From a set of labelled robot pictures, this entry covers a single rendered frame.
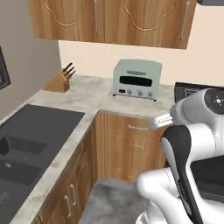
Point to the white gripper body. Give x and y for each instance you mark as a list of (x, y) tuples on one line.
[(159, 122)]

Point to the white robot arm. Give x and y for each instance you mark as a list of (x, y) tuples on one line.
[(201, 137)]

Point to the black hob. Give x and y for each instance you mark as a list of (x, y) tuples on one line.
[(186, 90)]

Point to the wooden base cupboard door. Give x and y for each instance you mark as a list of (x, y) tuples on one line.
[(57, 208), (131, 154), (84, 169)]

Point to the pale green toaster oven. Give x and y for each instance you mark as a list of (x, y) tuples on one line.
[(137, 80)]

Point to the black oven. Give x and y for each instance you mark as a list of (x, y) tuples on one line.
[(208, 175)]

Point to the wooden knife block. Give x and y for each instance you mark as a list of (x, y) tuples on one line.
[(57, 83)]

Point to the grey range hood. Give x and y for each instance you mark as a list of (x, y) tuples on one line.
[(211, 2)]

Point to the black sink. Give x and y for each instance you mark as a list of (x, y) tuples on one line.
[(29, 140)]

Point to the wooden wall cupboard door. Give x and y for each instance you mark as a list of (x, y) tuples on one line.
[(145, 23), (64, 20)]

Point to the dark window frame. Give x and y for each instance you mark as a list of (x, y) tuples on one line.
[(3, 71)]

